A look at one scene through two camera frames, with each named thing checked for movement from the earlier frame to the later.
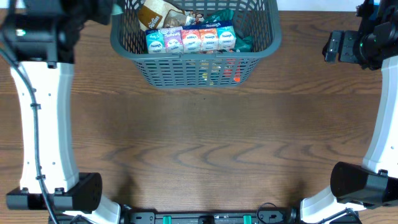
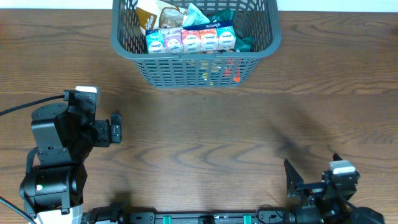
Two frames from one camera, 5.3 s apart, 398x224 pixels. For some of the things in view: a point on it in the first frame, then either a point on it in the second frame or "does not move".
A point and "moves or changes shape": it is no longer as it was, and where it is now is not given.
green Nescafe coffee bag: [243, 43] does not move
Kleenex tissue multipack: [219, 36] does not move
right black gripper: [333, 46] → [310, 186]
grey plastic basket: [196, 71] does not move
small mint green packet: [116, 10] → [194, 17]
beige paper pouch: [152, 13] moves or changes shape
